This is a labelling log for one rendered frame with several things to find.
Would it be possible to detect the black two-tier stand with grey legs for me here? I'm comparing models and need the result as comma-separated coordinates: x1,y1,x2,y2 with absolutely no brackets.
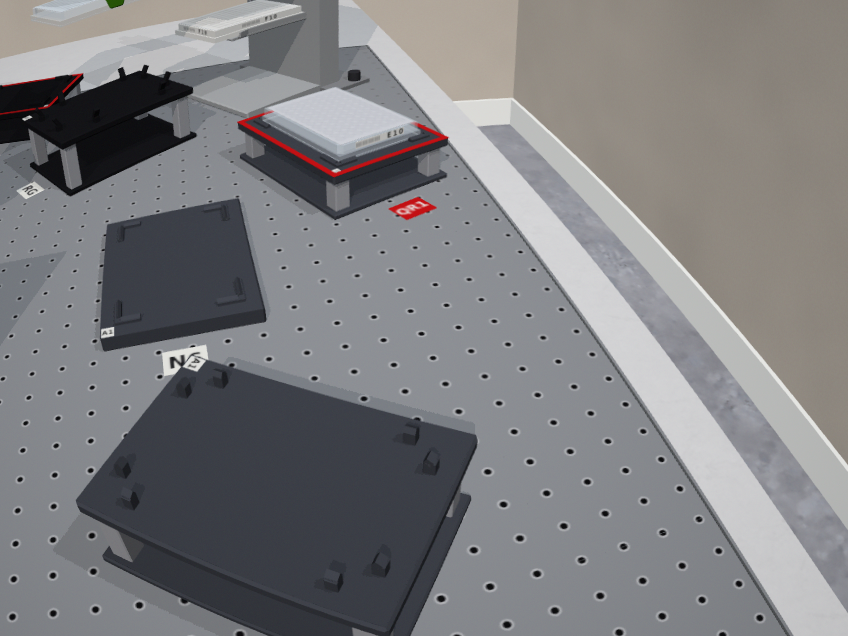
21,65,197,196

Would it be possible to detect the dark grey plate on raised base with corner posts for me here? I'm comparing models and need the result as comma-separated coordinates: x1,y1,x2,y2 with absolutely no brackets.
76,355,478,636

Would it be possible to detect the grey shelf rack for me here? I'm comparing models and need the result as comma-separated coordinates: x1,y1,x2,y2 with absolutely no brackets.
187,0,339,118

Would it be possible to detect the grey perforated work table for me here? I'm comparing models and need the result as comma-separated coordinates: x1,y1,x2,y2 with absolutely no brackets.
0,98,794,636

